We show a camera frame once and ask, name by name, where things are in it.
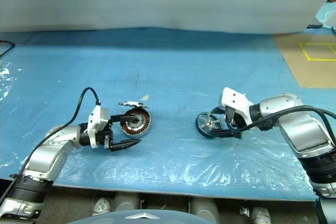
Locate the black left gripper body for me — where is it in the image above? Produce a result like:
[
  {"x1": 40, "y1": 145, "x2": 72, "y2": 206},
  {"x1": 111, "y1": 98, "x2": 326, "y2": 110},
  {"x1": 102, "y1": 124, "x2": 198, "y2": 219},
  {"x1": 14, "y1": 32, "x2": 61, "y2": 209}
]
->
[{"x1": 96, "y1": 114, "x2": 115, "y2": 152}]

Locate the small metal bracket part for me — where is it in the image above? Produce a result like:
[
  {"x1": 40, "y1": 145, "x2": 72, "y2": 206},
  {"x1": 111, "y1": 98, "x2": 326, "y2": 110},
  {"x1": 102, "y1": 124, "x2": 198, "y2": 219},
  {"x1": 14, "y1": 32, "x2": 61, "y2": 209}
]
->
[{"x1": 117, "y1": 100, "x2": 150, "y2": 110}]

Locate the motor housing with copper windings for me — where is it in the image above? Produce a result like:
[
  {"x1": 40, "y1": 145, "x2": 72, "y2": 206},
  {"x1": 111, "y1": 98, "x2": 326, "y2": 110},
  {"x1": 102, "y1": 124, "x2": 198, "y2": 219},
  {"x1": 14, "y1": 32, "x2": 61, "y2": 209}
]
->
[{"x1": 119, "y1": 108, "x2": 153, "y2": 139}]

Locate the blue-grey torso with silver chevron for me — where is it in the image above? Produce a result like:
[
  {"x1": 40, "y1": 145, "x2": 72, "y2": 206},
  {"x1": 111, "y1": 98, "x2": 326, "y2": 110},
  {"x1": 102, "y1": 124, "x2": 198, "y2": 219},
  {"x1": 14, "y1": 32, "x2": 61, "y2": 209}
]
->
[{"x1": 67, "y1": 209, "x2": 211, "y2": 224}]

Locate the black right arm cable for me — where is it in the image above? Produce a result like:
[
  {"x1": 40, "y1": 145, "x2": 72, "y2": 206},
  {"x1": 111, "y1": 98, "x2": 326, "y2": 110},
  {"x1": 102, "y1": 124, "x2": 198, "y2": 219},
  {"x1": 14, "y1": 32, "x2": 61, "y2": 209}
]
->
[{"x1": 237, "y1": 105, "x2": 336, "y2": 143}]

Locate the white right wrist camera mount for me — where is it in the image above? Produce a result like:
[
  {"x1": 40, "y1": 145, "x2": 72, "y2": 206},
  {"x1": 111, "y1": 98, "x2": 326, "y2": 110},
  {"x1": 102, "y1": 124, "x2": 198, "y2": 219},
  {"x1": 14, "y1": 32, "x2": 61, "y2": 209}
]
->
[{"x1": 218, "y1": 87, "x2": 255, "y2": 126}]

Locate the white curly cable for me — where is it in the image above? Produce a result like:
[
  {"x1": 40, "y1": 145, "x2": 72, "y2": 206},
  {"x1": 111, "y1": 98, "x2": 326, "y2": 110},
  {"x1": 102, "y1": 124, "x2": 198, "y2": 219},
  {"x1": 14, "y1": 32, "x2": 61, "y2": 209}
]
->
[{"x1": 318, "y1": 10, "x2": 336, "y2": 23}]

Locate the yellow tape square outline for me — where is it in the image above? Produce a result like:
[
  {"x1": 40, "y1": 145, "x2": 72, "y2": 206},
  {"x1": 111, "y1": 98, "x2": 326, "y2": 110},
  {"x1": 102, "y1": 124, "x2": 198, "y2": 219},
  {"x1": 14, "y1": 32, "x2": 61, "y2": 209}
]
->
[{"x1": 297, "y1": 41, "x2": 336, "y2": 61}]

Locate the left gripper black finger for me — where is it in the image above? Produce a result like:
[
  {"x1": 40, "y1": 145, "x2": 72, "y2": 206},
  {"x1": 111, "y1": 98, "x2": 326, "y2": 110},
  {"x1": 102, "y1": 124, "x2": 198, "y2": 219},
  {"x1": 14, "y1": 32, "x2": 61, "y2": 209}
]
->
[
  {"x1": 110, "y1": 139, "x2": 142, "y2": 153},
  {"x1": 110, "y1": 113, "x2": 135, "y2": 124}
]

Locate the thin black loose cable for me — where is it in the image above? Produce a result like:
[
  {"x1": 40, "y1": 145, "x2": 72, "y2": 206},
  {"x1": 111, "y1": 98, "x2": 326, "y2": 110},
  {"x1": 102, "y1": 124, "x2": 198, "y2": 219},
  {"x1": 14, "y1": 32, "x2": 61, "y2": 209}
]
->
[{"x1": 0, "y1": 40, "x2": 15, "y2": 57}]

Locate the grey rounded cylinder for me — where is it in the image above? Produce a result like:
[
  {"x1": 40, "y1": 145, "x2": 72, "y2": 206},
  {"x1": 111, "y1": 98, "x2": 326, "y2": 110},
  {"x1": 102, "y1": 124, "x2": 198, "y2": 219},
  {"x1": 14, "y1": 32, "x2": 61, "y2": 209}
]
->
[
  {"x1": 190, "y1": 197, "x2": 219, "y2": 220},
  {"x1": 114, "y1": 191, "x2": 140, "y2": 212}
]

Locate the black-rimmed silver spoked rotor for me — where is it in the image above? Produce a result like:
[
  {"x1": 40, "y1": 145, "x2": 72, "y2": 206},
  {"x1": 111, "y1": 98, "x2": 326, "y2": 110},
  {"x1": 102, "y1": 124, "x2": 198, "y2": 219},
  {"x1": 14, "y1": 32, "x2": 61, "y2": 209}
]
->
[{"x1": 195, "y1": 111, "x2": 226, "y2": 139}]

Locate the white rounded foot shape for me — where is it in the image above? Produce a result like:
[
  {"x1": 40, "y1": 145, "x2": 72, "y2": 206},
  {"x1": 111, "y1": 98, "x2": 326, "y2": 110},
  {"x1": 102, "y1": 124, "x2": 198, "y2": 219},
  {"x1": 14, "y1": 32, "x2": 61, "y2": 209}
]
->
[
  {"x1": 251, "y1": 205, "x2": 272, "y2": 224},
  {"x1": 93, "y1": 196, "x2": 114, "y2": 216}
]

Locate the brown cardboard sheet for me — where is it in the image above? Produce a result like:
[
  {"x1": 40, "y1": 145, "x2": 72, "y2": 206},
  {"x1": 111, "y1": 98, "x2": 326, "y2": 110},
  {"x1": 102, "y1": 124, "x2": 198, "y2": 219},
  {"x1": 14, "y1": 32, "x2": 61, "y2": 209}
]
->
[{"x1": 272, "y1": 31, "x2": 336, "y2": 89}]

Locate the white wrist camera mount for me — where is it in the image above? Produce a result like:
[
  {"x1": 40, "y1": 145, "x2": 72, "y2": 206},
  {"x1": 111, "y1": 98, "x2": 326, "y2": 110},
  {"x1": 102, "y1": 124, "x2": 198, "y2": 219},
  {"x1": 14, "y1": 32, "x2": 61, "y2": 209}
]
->
[
  {"x1": 87, "y1": 105, "x2": 110, "y2": 148},
  {"x1": 218, "y1": 87, "x2": 255, "y2": 126}
]

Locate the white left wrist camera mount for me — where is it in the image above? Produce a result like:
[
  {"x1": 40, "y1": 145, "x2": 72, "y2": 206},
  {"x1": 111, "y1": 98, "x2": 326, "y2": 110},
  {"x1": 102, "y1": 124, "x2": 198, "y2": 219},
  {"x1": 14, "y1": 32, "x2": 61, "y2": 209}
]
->
[{"x1": 87, "y1": 105, "x2": 110, "y2": 148}]

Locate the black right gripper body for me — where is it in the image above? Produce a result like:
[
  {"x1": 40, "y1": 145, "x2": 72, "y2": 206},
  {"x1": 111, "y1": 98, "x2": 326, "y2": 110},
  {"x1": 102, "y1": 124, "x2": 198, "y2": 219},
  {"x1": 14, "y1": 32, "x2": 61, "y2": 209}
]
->
[{"x1": 224, "y1": 106, "x2": 245, "y2": 140}]

